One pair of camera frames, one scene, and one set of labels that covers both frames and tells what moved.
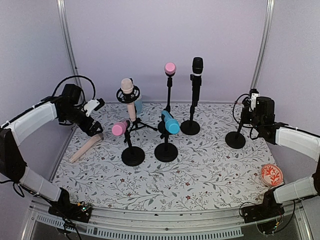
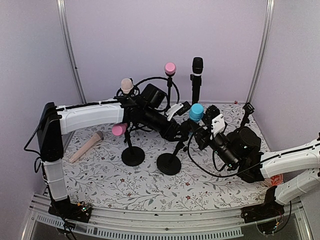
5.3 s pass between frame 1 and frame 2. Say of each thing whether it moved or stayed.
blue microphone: moved
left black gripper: moved
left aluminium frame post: stayed
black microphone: stayed
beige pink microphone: stayed
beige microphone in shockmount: stayed
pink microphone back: stayed
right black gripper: moved
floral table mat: stayed
